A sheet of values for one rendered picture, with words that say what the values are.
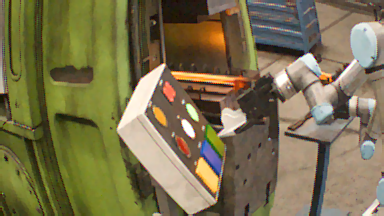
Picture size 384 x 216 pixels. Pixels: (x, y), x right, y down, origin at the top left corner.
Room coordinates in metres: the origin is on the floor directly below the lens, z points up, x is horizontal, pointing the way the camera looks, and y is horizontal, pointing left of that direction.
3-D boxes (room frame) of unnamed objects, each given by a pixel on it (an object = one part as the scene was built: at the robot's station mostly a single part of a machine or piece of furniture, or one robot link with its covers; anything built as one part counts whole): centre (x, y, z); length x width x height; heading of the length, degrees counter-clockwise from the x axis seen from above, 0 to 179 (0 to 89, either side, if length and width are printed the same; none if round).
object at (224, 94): (2.08, 0.04, 0.96); 0.42 x 0.20 x 0.09; 57
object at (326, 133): (2.33, -0.61, 0.66); 0.40 x 0.30 x 0.02; 136
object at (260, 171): (2.14, 0.02, 0.69); 0.56 x 0.38 x 0.45; 57
